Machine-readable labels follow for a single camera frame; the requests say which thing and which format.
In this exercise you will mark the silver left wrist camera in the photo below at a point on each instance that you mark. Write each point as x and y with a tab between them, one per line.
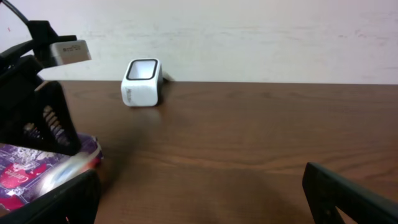
62	53

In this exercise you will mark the white barcode scanner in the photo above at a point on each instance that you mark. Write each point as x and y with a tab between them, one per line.
142	83

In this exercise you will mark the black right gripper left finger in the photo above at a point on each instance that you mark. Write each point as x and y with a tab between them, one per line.
75	201

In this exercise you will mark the purple snack packet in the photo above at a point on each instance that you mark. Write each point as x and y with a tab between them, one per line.
27	174

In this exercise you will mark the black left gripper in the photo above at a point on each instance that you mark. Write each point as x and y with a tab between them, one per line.
37	119

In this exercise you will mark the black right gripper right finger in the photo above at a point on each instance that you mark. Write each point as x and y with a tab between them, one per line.
327	193

